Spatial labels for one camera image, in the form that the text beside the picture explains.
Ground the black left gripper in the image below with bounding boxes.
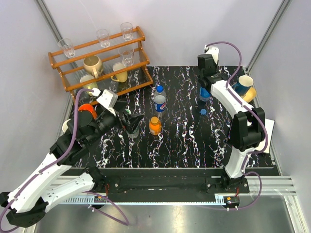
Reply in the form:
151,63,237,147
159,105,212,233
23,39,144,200
86,101,145,145

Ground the Pepsi bottle blue cap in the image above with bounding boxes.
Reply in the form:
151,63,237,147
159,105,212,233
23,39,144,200
154,85,167,119

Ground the clear blue water bottle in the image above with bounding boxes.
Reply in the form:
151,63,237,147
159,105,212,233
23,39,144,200
199,87,210,102

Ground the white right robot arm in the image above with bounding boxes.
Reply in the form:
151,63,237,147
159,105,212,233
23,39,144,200
197,53,265,193

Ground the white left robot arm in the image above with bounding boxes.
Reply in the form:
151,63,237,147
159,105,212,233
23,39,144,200
0,107,143,228

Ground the green label water bottle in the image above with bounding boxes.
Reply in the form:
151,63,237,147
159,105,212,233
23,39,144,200
126,110,139,139

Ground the orange juice bottle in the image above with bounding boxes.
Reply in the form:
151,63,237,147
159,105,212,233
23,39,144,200
149,116,162,135

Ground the blue cup white inside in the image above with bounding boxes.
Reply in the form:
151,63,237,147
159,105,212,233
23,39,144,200
232,75,254,97

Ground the yellow mug on shelf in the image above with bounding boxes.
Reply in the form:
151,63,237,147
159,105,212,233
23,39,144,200
111,63,128,83

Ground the orange mug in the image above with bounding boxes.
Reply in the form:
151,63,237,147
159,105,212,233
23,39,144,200
78,103,98,119

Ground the yellow saucer plate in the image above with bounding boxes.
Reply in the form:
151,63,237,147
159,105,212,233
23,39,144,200
242,87,257,103

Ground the pale green mug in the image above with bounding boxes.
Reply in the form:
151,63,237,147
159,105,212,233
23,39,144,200
80,74,99,92

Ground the clear glass middle shelf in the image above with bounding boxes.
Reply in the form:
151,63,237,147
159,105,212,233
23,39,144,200
119,47,134,67

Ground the wooden three-tier shelf rack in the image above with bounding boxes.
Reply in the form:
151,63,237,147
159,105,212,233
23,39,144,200
48,26,153,99

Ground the beige ceramic mug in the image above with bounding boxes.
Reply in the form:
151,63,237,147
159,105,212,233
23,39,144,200
83,55,103,79

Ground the pink mug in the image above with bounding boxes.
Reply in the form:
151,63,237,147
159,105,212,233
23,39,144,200
62,119,70,133

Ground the clear glass top right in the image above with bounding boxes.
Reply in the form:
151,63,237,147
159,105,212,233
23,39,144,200
120,22,133,41

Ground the clear glass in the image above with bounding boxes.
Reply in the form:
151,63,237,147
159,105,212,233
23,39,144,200
96,29,110,48
58,38,75,58
120,22,133,41

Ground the clear glass top middle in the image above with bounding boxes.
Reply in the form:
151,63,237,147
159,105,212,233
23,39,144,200
96,29,110,48

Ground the clear glass top left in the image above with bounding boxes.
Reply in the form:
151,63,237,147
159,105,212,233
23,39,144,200
58,38,75,58

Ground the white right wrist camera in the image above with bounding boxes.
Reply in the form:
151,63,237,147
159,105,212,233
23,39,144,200
204,45,220,63

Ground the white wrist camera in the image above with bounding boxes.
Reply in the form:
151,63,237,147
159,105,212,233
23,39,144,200
204,45,220,63
92,88,118,116

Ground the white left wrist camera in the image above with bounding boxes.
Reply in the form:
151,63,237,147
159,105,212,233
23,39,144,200
92,88,118,116

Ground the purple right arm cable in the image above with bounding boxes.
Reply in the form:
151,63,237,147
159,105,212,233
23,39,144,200
206,41,269,175

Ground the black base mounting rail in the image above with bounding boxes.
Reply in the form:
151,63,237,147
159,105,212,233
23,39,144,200
60,167,251,203

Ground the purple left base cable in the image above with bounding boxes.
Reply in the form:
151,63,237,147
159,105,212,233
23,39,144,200
84,189,131,226

